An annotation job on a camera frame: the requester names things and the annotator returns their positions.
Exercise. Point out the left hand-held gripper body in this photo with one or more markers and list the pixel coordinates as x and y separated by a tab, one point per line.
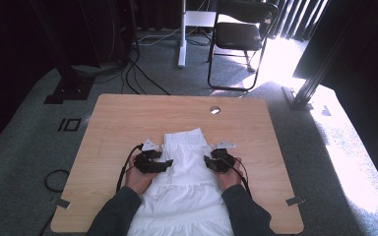
147	164

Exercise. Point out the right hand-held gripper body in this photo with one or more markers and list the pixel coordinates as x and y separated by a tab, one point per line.
223	159

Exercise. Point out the white tiered skirt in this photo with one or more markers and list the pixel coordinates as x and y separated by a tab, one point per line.
185	183

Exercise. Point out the person's left hand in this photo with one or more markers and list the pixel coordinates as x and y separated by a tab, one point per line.
138	180

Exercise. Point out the person's right hand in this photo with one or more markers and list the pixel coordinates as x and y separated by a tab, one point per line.
229	179

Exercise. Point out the grey tape strip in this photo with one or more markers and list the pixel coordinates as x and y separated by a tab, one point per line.
295	200
63	203

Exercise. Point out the white desk leg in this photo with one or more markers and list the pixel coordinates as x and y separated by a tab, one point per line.
182	39

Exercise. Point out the black metal profile stand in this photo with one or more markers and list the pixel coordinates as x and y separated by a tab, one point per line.
311	82

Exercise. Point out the black folding chair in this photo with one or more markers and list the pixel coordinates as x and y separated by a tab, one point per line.
239	36

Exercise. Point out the dark slatted curtain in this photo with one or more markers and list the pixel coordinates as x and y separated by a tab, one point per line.
295	19

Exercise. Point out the black stand with base plate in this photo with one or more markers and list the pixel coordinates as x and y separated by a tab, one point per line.
70	88

